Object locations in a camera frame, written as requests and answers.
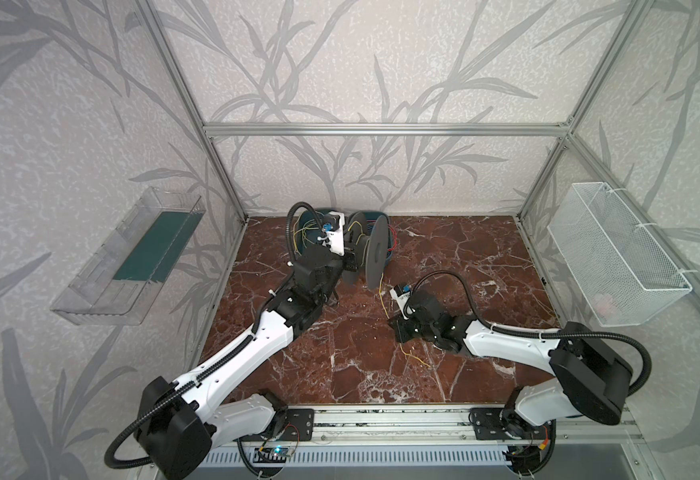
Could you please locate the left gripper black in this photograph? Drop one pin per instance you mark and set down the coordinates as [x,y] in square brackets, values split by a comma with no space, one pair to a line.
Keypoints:
[353,244]

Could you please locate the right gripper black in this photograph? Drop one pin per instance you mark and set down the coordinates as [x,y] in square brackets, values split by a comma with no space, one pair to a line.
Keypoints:
[399,324]

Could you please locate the grey perforated cable spool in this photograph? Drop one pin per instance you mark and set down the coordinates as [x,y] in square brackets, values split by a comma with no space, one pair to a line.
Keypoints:
[376,246]

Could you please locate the teal plastic bin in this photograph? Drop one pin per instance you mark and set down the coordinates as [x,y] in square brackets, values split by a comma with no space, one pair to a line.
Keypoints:
[307,229]
[368,220]

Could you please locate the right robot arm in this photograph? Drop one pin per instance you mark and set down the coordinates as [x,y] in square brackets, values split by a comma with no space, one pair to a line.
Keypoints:
[592,373]

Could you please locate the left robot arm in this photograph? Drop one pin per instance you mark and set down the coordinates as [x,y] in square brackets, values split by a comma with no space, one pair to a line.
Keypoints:
[180,422]

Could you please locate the pink object in basket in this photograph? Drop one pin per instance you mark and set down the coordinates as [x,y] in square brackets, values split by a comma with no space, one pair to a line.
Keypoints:
[605,307]

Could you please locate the small green circuit board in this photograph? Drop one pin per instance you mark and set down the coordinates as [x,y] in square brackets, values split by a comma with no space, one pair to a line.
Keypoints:
[274,455]

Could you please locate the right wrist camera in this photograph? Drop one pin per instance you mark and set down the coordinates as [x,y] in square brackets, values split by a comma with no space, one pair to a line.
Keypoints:
[401,293]

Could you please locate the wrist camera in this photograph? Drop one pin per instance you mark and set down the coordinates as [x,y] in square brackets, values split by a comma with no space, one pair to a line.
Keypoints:
[332,232]
[401,293]

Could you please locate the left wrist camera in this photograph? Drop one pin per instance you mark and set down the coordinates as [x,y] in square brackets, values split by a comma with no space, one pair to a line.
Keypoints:
[332,232]

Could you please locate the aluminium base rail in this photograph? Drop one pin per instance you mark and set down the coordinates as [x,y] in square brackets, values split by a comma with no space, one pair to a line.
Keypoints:
[411,424]

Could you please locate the aluminium frame crossbar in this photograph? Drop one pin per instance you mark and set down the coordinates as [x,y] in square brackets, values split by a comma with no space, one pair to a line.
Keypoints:
[219,130]

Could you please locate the white wire mesh basket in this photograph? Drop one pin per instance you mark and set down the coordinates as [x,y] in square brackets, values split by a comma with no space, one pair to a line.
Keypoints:
[609,250]

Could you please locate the clear plastic wall tray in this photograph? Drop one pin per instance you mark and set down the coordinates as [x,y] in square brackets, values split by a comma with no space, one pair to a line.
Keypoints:
[121,281]

